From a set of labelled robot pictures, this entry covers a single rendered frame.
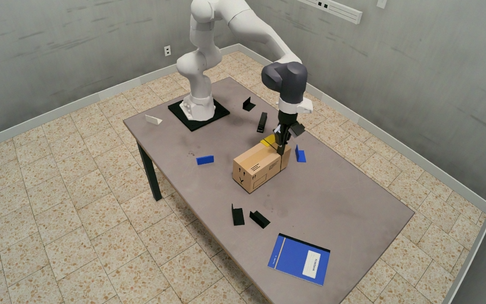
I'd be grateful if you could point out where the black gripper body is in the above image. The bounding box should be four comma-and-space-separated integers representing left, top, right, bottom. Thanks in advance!
278, 109, 298, 132

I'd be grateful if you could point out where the blue l-shaped bracket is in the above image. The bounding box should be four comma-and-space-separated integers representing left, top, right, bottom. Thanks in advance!
196, 155, 214, 165

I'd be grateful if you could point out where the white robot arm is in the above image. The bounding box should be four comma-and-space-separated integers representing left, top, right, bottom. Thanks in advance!
176, 0, 313, 121

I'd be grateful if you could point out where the blue l-shaped angle piece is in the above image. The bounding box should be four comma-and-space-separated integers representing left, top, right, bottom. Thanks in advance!
295, 145, 306, 162

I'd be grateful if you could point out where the blue notebook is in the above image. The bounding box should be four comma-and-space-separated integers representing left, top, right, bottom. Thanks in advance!
268, 233, 331, 286

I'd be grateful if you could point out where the brown cardboard box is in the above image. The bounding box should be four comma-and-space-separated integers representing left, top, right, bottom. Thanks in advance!
233, 142, 292, 192

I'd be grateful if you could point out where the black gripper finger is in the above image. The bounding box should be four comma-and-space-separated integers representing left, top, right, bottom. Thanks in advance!
273, 124, 288, 156
282, 130, 291, 155

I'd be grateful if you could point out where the yellow flat panel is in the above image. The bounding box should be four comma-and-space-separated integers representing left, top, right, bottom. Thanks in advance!
260, 134, 275, 147

